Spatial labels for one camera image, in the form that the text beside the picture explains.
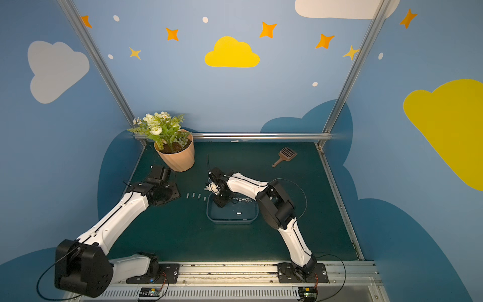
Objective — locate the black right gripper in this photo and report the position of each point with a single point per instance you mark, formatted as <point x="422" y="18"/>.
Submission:
<point x="221" y="197"/>

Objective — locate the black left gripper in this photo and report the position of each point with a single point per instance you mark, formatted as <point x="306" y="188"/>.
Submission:
<point x="166" y="194"/>

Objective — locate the teal plastic storage box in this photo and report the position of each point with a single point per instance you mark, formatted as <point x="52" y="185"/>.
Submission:
<point x="239" y="210"/>

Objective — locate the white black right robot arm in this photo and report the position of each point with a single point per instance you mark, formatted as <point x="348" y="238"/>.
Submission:
<point x="275" y="205"/>

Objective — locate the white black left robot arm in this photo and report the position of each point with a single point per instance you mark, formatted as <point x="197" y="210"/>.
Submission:
<point x="82" y="265"/>

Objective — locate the terracotta ribbed flower pot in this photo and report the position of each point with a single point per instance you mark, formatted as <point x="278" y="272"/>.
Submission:
<point x="181" y="161"/>

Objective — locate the artificial white flower plant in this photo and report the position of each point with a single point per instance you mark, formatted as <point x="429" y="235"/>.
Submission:
<point x="164" y="130"/>

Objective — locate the brown grid brush tool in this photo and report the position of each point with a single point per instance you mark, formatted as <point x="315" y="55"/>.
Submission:
<point x="285" y="154"/>

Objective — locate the left green circuit board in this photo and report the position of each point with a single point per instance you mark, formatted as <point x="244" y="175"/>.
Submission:
<point x="150" y="293"/>

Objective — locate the green circuit board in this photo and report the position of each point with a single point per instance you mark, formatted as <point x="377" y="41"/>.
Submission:
<point x="150" y="293"/>
<point x="307" y="294"/>

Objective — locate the right green circuit board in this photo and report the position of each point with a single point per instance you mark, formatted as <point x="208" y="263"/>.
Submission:
<point x="307" y="294"/>

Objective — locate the aluminium back frame rail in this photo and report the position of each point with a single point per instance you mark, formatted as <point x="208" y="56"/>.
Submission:
<point x="300" y="137"/>

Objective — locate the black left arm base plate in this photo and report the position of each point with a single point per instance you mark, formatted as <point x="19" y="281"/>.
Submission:
<point x="166" y="272"/>

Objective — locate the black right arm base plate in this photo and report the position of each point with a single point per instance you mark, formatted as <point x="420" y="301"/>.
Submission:
<point x="287" y="274"/>

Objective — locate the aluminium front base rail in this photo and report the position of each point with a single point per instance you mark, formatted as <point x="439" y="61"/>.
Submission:
<point x="257" y="281"/>

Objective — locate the aluminium left corner post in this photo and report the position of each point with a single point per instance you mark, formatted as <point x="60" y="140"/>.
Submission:
<point x="72" y="14"/>

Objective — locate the aluminium corner post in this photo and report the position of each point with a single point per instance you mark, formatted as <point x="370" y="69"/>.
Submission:
<point x="381" y="14"/>
<point x="72" y="14"/>

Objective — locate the aluminium right corner post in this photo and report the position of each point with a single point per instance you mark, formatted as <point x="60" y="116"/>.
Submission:
<point x="381" y="14"/>

